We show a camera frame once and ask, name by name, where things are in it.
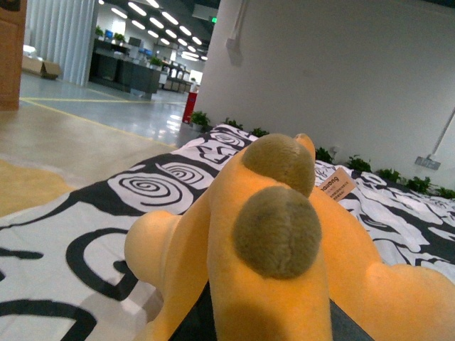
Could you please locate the grey wall socket box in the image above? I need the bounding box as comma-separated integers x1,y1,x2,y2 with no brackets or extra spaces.
414,156,441,171

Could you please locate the red fire extinguisher box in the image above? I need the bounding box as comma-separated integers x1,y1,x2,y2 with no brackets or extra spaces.
182,92,198,124

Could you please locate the small orange hang tag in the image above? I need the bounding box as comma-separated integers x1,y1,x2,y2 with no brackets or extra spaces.
319,168,356,202

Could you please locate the orange plush dinosaur toy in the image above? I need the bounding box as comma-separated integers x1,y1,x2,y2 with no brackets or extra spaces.
124,134,454,340

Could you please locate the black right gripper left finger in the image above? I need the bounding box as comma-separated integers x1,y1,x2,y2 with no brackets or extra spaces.
169,283,217,341

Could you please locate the black and white patterned blanket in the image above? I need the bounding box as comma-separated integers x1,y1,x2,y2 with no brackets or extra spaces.
1,124,454,340

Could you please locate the yellow floor rug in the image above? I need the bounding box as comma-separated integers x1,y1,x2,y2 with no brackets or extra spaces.
1,160,75,217

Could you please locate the cardboard box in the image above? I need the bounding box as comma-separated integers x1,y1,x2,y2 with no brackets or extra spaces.
22,55,61,80

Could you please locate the dark office counter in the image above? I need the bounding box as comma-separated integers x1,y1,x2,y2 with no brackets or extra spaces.
89,39,165,99

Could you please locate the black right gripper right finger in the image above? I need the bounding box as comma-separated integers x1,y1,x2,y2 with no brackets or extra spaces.
330,299,373,341

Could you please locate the wooden door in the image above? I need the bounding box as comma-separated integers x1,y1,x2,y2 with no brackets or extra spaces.
1,0,27,112

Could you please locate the row of green plants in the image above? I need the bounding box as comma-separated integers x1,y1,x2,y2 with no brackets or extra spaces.
183,111,454,200

